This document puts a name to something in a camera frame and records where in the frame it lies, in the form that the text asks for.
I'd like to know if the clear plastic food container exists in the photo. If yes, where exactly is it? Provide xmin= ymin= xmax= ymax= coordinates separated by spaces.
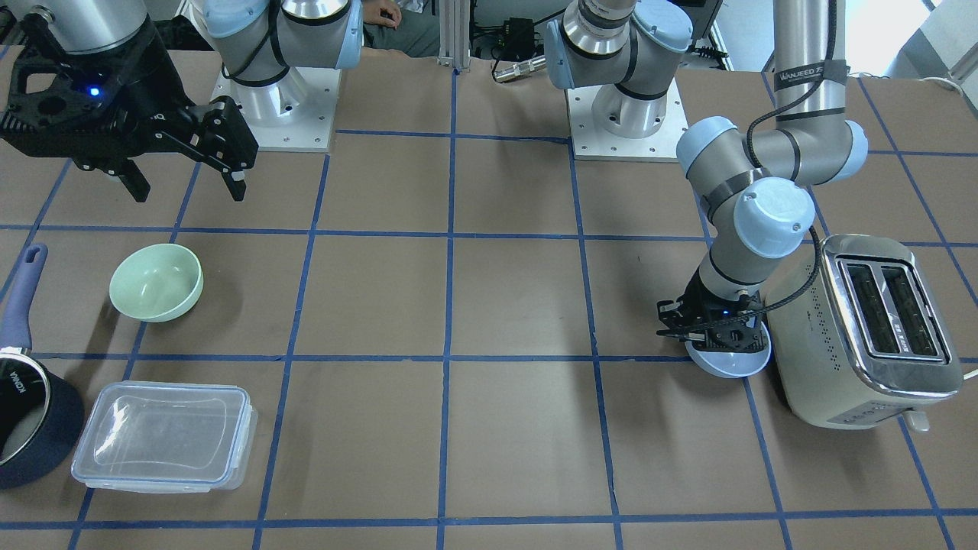
xmin=71 ymin=380 xmax=258 ymax=494

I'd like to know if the blue bowl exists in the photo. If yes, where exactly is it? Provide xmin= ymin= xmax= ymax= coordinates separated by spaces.
xmin=685 ymin=322 xmax=772 ymax=378

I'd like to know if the cream two-slot toaster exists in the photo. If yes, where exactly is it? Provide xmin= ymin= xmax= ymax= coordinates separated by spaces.
xmin=763 ymin=235 xmax=964 ymax=432

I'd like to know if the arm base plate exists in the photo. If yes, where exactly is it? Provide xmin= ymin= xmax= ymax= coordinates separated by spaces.
xmin=212 ymin=67 xmax=343 ymax=153
xmin=565 ymin=79 xmax=688 ymax=163

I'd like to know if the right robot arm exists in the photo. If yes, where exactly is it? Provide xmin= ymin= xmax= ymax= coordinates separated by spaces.
xmin=2 ymin=1 xmax=363 ymax=202

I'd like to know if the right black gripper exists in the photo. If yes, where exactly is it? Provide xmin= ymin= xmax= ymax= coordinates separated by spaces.
xmin=2 ymin=15 xmax=257 ymax=203

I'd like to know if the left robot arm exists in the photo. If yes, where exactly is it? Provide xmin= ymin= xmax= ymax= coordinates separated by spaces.
xmin=544 ymin=1 xmax=869 ymax=353

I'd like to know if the green bowl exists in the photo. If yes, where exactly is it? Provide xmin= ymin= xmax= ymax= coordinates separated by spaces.
xmin=108 ymin=243 xmax=205 ymax=323

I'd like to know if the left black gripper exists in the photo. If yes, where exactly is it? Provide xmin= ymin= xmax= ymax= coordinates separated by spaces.
xmin=656 ymin=272 xmax=768 ymax=352

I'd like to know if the aluminium frame post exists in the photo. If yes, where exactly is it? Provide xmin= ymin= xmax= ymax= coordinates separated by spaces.
xmin=436 ymin=0 xmax=471 ymax=74

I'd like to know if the dark blue saucepan with lid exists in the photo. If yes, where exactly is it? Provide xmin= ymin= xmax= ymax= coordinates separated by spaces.
xmin=1 ymin=244 xmax=84 ymax=490

